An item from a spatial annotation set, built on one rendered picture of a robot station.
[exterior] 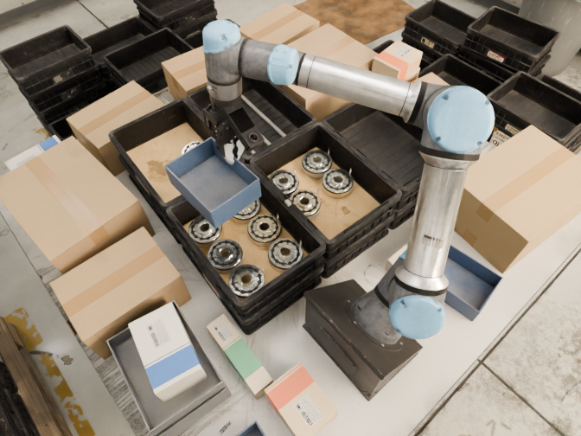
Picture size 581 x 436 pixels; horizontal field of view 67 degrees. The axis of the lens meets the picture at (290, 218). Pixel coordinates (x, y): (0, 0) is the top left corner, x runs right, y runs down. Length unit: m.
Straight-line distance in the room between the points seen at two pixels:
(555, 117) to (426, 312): 1.70
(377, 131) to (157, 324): 1.01
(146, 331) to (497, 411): 1.52
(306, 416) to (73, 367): 1.32
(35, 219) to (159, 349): 0.59
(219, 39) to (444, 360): 1.04
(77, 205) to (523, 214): 1.35
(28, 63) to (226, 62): 2.08
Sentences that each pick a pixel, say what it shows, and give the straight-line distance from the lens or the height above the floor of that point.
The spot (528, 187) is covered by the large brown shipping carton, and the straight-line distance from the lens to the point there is 1.55.
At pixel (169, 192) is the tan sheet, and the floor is 0.83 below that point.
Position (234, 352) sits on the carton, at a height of 0.76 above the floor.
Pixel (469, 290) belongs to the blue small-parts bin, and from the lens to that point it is 1.51.
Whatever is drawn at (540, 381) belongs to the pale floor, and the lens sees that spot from 2.29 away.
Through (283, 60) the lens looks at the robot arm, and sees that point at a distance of 0.91.
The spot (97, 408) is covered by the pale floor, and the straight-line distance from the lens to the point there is 2.18.
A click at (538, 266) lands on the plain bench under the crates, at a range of 1.65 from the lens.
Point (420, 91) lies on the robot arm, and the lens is 1.02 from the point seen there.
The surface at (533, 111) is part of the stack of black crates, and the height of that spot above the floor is 0.49.
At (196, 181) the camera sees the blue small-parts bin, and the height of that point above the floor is 1.08.
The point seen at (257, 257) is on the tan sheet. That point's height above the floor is 0.83.
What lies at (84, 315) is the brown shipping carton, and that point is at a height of 0.86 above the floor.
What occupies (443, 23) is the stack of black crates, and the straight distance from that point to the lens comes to 3.18.
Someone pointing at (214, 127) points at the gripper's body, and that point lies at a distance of 1.09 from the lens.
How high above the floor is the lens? 1.97
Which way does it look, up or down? 55 degrees down
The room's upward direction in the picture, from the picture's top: 1 degrees counter-clockwise
